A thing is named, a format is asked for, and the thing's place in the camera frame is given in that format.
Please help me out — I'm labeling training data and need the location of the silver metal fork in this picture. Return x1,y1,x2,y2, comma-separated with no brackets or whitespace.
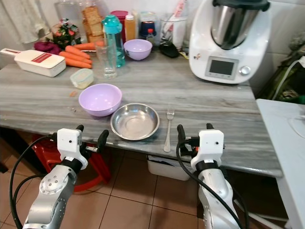
163,108,175,153

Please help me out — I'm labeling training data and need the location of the red plastic stool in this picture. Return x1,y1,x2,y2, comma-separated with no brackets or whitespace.
31,135,111,192

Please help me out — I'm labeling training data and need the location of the white plastic bin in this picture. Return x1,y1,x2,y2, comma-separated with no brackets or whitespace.
147,155,196,181

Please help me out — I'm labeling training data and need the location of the large purple plastic bowl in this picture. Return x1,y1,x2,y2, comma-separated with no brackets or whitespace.
79,83,123,118

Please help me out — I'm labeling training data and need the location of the stainless steel bowl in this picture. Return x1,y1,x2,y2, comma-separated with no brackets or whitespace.
111,103,160,141

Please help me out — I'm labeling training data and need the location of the small pale lidded container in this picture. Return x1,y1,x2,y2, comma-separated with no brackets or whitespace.
70,68,94,90

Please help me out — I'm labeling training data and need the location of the orange carrot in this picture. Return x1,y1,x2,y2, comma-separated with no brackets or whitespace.
60,52,92,65
75,42,104,52
64,58,92,70
65,45,91,60

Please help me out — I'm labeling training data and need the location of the clear drinking glass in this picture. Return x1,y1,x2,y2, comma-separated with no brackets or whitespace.
96,45,118,79

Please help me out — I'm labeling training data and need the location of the white kitchen blender appliance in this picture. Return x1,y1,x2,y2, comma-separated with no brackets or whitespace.
188,0,272,85

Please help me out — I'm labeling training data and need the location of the white red mandoline slicer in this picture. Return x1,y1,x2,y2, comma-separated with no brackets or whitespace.
0,48,67,78

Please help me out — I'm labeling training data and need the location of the white side counter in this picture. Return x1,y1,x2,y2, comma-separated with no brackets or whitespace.
256,99,305,229

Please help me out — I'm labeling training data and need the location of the black pouch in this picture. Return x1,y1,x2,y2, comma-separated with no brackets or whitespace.
160,42,181,59

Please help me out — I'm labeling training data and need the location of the purple cabbage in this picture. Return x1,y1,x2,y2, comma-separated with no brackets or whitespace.
34,41,62,55

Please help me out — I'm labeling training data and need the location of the green bag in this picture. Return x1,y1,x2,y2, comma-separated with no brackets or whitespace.
264,48,305,104

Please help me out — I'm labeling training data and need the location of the green red vegetable bunch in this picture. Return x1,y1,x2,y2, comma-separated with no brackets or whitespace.
50,19,82,50

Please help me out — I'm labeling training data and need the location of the small purple plastic bowl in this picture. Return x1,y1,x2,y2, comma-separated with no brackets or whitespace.
123,39,153,61

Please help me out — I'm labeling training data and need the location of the teal water bottle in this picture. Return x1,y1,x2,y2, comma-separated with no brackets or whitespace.
102,15,126,68

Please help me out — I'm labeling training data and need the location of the white utensil pitcher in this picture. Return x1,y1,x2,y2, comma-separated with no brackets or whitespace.
160,10,189,48

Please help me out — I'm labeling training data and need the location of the brown cracker package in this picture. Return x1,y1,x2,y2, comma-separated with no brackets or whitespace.
81,6,104,44

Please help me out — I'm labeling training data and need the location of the orange sauce bottle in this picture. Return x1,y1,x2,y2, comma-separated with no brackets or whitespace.
125,14,136,42

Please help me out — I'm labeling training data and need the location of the dark blue jar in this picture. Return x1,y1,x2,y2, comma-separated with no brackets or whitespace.
138,12,158,40

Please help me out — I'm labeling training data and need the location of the pink lidded container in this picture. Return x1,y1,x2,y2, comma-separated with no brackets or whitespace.
111,10,129,42

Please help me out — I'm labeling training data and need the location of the clear glass jar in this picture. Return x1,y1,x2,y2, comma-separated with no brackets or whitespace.
55,0,84,24

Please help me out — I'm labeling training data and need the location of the white hanging towel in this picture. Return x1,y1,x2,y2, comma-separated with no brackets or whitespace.
2,0,46,44

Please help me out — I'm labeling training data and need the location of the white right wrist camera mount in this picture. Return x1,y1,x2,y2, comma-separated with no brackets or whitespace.
191,130,225,170

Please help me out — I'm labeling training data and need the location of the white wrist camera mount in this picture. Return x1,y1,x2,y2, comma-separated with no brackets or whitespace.
191,130,225,170
57,128,88,170

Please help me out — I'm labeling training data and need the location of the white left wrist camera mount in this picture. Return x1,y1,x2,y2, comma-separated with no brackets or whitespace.
57,128,88,170

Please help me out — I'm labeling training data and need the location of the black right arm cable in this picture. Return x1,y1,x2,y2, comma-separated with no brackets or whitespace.
175,142,251,229

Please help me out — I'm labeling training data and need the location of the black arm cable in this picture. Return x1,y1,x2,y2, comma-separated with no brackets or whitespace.
175,142,251,229
10,135,59,229

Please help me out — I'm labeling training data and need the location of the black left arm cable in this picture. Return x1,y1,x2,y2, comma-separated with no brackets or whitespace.
10,135,59,229

